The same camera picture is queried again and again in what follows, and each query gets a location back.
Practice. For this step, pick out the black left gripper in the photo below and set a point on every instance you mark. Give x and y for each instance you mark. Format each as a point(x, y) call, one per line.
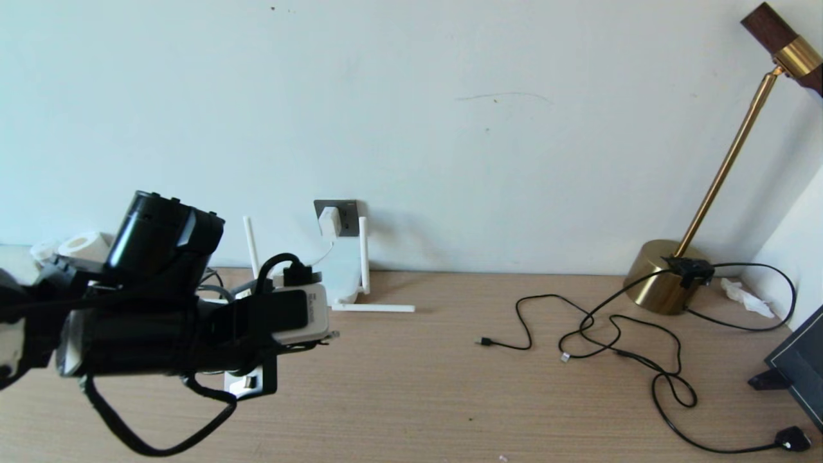
point(267, 379)

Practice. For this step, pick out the white power adapter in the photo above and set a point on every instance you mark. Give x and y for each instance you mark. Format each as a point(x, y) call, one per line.
point(330, 222)

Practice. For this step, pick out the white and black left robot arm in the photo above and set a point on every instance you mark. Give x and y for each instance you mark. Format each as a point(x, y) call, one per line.
point(154, 238)

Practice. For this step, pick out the white router with antennas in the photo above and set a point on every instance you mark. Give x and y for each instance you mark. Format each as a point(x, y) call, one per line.
point(347, 276)

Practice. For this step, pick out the white toilet paper roll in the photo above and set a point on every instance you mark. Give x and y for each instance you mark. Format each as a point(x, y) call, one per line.
point(83, 247)

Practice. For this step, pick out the small clear container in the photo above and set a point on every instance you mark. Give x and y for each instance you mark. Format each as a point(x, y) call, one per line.
point(44, 252)

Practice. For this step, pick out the brass desk lamp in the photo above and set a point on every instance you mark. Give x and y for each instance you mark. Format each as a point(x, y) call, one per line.
point(656, 276)

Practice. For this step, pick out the black clip on lamp base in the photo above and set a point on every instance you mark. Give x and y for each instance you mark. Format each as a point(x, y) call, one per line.
point(688, 269)

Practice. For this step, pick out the crumpled white tissue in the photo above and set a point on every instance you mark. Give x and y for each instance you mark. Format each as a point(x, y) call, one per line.
point(746, 297)

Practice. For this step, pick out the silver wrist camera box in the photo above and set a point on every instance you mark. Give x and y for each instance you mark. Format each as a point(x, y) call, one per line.
point(318, 315)

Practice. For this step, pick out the grey wall socket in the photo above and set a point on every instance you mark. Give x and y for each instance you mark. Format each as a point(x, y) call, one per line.
point(350, 215)

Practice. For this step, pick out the black standing frame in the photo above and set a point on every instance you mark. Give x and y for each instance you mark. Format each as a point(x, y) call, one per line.
point(800, 366)

